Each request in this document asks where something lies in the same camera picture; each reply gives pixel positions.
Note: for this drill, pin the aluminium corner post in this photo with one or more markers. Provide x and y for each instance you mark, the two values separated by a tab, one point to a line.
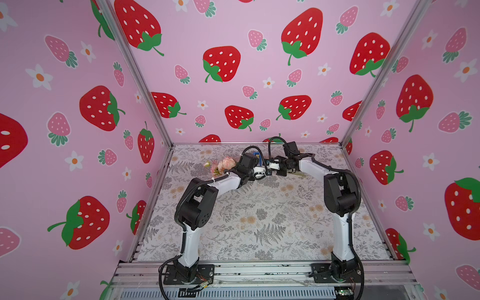
412	22
115	27

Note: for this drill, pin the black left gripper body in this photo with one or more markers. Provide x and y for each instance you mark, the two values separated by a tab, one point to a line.
250	175

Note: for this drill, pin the aluminium corner post left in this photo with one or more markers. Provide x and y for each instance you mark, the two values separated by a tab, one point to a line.
115	27

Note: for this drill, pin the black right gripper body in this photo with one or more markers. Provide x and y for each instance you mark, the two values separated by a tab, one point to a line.
281	167

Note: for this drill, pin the aluminium corner post right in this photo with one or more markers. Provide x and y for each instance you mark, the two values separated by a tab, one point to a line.
412	22

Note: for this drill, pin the blue tape dispenser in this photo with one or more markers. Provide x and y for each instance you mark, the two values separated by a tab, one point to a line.
257	153

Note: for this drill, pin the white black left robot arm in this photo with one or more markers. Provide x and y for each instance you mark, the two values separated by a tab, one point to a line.
195	208

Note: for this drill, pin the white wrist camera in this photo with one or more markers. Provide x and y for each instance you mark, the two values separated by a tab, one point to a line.
261	172
273	165

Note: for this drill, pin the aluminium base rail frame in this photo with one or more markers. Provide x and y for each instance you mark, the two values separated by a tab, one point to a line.
268	280

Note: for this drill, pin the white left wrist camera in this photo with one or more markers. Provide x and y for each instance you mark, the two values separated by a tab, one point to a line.
261	172

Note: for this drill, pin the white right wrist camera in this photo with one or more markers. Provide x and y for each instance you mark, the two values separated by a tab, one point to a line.
273	165

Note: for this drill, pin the artificial pink flower bouquet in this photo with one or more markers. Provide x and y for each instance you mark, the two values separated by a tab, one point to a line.
228	165

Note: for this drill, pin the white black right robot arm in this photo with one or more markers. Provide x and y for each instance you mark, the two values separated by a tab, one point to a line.
342	198

